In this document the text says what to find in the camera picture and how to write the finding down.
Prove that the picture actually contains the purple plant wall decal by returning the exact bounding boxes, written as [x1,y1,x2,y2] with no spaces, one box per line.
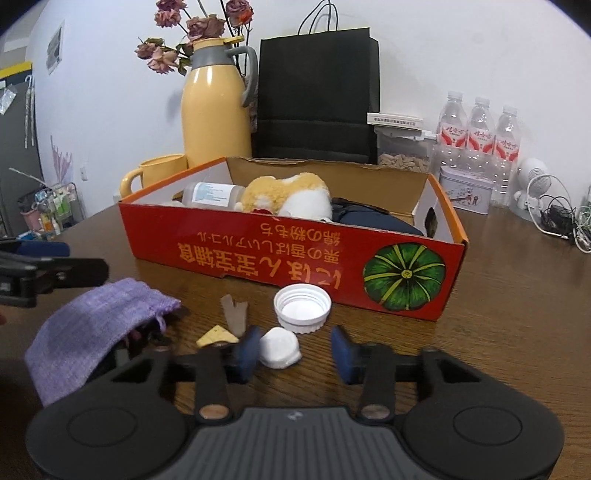
[50,135,75,185]

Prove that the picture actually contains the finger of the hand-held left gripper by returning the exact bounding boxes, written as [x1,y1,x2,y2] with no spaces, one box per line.
[0,237,71,265]
[0,258,109,296]

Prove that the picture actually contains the grey printed tin box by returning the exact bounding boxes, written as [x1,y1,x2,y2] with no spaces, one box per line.
[438,166,494,215]

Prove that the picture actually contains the storage cart with bottles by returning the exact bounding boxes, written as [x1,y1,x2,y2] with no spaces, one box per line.
[17,182,86,241]

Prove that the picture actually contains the tan and white plush toy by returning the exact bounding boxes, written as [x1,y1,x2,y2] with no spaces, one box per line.
[233,172,334,221]

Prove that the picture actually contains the cardboard box red sides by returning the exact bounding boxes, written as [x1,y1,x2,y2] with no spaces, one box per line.
[117,156,468,321]

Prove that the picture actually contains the wall poster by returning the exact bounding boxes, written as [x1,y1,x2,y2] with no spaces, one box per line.
[46,25,65,75]

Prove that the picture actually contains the dried pink flowers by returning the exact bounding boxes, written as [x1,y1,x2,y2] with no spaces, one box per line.
[135,0,254,77]

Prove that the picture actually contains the brown cardboard scrap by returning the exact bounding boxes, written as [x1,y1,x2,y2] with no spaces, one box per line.
[221,294,249,337]

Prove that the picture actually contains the small white round pad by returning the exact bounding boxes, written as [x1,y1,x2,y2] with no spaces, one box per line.
[259,327,302,369]

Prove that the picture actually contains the tangled white cables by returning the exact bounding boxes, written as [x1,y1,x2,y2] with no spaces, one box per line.
[566,205,591,254]

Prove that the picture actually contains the hanging striped umbrella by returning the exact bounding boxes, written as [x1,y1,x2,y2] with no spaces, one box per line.
[24,76,38,148]

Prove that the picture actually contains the yellow thermos jug grey handle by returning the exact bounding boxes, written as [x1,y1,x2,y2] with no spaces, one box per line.
[181,38,259,169]

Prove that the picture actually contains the yellow mug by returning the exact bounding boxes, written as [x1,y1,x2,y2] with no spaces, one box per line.
[120,154,189,200]

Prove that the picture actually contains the yellow cheese-shaped piece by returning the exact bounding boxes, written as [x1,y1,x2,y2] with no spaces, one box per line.
[196,324,241,348]

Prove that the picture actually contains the white bottle cap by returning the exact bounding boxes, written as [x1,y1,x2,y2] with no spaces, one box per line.
[273,284,333,335]

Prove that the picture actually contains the dark navy cloth bag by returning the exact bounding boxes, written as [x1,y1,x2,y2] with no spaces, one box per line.
[330,198,423,236]

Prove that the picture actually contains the black paper bag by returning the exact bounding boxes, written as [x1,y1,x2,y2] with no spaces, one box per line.
[253,0,382,166]

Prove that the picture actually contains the purple woven pouch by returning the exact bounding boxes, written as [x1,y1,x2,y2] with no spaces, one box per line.
[24,278,182,407]

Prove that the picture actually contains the dark cabinet yellow stripe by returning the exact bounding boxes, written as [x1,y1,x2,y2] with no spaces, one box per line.
[0,60,44,241]

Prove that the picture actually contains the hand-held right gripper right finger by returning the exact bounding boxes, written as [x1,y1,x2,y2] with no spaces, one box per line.
[330,325,483,424]

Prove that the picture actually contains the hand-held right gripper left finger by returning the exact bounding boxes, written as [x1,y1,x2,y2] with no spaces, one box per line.
[104,325,263,424]

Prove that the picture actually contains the translucent bottle white label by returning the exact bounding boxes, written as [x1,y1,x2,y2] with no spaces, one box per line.
[181,181,245,210]

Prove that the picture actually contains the white book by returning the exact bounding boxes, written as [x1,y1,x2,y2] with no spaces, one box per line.
[367,112,424,126]

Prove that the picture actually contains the white looped cable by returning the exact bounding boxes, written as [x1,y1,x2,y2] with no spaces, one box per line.
[526,174,573,232]

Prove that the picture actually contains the white robot figure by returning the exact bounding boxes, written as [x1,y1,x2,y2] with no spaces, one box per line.
[513,158,555,221]

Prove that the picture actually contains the clear container of seeds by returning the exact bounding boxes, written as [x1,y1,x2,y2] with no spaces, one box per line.
[374,124,437,174]

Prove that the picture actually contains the black power adapter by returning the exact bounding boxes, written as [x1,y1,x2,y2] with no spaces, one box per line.
[542,205,575,232]

